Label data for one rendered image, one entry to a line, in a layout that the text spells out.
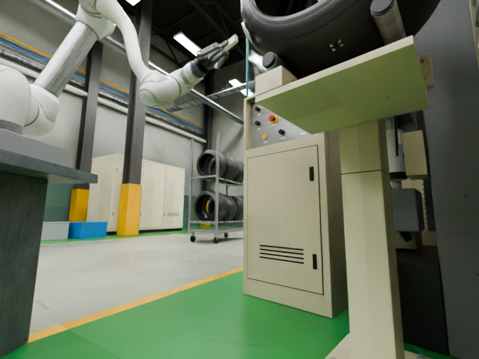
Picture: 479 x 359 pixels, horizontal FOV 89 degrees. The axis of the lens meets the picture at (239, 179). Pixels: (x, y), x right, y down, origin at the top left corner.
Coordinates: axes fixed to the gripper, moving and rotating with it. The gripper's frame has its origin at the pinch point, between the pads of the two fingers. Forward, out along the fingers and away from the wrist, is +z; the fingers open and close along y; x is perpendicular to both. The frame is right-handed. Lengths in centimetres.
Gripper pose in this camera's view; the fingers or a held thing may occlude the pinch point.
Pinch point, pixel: (229, 43)
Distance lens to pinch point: 110.0
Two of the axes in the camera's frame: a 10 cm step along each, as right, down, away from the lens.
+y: 6.6, 1.2, 7.4
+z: 7.4, -2.3, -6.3
